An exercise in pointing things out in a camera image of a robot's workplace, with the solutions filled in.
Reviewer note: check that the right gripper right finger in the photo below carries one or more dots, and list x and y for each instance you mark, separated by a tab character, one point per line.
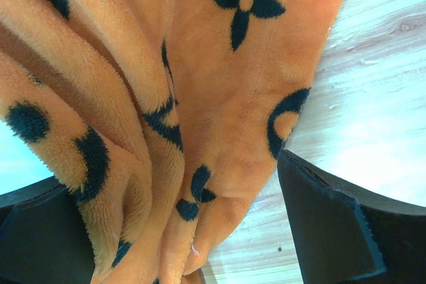
344	233

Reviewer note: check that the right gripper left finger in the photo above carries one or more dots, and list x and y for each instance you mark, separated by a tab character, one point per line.
43	237

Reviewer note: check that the orange black-patterned plush pillowcase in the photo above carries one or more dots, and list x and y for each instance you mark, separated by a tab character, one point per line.
163	118

